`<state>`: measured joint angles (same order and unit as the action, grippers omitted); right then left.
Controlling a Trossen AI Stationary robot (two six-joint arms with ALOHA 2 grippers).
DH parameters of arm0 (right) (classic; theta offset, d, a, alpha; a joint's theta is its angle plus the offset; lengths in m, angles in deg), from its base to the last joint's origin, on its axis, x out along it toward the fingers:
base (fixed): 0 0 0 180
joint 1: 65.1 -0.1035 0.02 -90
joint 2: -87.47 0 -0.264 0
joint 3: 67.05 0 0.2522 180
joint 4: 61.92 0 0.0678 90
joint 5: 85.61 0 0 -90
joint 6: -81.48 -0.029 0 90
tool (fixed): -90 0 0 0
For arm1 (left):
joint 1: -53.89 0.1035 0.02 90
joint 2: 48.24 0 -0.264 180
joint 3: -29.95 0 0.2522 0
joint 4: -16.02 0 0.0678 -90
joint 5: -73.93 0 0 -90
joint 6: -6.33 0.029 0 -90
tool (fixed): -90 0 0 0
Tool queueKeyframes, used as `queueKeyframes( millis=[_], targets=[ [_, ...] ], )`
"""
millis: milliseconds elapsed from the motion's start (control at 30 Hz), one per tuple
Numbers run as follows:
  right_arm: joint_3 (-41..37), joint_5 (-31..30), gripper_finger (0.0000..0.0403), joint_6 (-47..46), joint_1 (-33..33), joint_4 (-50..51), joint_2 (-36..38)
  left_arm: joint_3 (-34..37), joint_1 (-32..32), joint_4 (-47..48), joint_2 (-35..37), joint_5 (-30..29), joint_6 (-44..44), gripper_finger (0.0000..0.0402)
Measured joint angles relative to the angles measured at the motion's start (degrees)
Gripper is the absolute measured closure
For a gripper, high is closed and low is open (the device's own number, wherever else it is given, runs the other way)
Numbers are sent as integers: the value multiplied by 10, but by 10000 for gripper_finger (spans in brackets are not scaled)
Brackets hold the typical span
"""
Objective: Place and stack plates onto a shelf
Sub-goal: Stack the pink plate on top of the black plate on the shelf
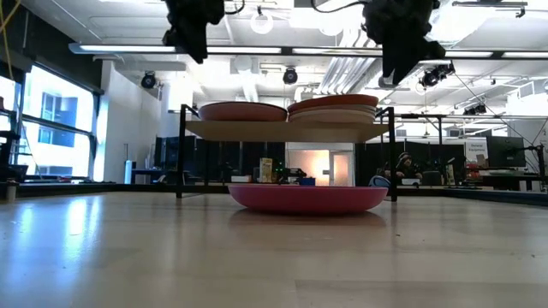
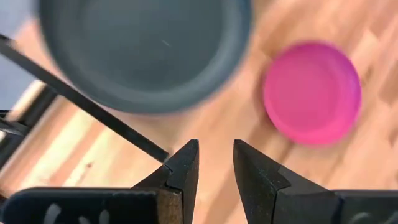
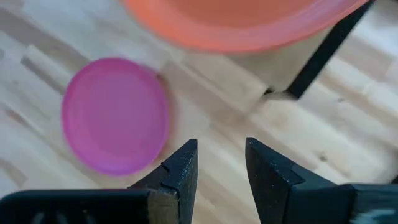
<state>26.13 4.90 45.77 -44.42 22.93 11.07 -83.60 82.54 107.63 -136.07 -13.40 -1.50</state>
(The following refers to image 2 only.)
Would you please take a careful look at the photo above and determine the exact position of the black aluminium table frame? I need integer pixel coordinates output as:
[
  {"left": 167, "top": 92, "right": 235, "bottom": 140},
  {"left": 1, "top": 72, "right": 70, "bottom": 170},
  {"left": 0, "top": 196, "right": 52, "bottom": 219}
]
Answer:
[{"left": 0, "top": 33, "right": 171, "bottom": 170}]

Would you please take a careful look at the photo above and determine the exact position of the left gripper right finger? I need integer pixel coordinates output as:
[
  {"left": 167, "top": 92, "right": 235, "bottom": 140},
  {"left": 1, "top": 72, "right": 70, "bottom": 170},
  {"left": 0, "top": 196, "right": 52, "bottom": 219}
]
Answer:
[{"left": 233, "top": 139, "right": 341, "bottom": 224}]

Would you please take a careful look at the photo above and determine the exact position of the dark grey plate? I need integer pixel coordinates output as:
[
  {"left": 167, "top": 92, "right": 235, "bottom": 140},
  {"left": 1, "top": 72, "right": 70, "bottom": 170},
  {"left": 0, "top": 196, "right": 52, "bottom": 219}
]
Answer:
[{"left": 39, "top": 0, "right": 252, "bottom": 114}]

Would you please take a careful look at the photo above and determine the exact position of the magenta plate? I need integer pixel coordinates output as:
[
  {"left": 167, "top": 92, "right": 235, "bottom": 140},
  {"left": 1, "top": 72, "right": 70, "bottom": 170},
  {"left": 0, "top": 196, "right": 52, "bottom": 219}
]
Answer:
[{"left": 262, "top": 40, "right": 363, "bottom": 147}]

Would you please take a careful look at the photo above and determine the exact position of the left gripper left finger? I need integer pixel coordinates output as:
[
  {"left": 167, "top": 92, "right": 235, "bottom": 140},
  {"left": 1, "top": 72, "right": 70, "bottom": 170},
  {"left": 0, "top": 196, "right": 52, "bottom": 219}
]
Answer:
[{"left": 132, "top": 139, "right": 200, "bottom": 224}]

